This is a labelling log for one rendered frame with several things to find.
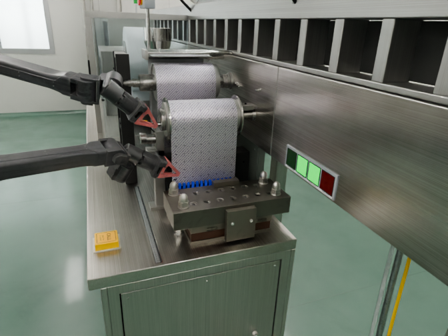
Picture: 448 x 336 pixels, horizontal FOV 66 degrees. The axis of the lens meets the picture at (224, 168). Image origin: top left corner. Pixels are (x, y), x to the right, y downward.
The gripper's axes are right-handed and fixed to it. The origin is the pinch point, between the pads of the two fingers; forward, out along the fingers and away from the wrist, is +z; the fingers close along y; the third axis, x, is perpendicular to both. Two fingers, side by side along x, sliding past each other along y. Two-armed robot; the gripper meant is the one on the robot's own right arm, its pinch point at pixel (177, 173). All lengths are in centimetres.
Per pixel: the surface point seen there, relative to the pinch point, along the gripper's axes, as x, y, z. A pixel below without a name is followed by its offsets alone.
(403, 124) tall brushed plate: 43, 60, 11
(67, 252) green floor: -120, -123, 7
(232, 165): 11.2, 0.2, 17.2
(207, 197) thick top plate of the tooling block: 0.1, 12.3, 8.4
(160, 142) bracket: 6.1, -7.1, -8.4
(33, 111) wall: -151, -556, -59
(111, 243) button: -25.1, 13.5, -13.1
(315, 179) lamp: 24.0, 36.8, 20.8
